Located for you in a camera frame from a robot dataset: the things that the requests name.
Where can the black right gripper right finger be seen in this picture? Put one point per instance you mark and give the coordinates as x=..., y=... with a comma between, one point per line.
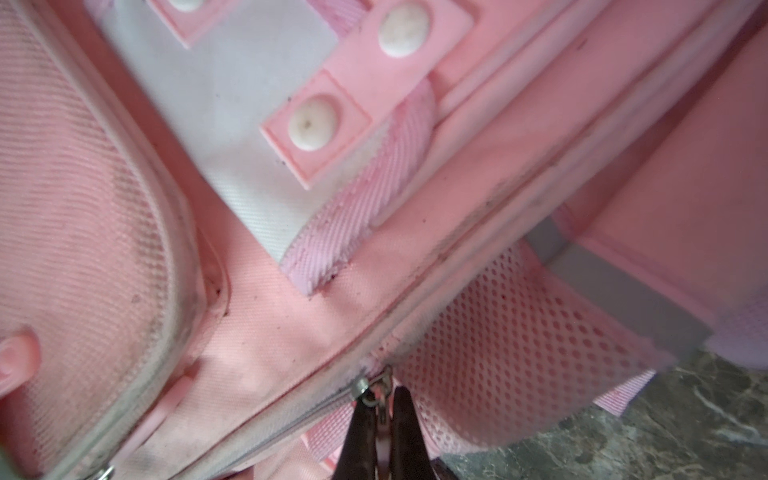
x=409, y=457

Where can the pink student backpack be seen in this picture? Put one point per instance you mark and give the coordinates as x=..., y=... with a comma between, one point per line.
x=223, y=223

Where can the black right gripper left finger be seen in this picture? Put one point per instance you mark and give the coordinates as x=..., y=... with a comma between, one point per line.
x=358, y=457

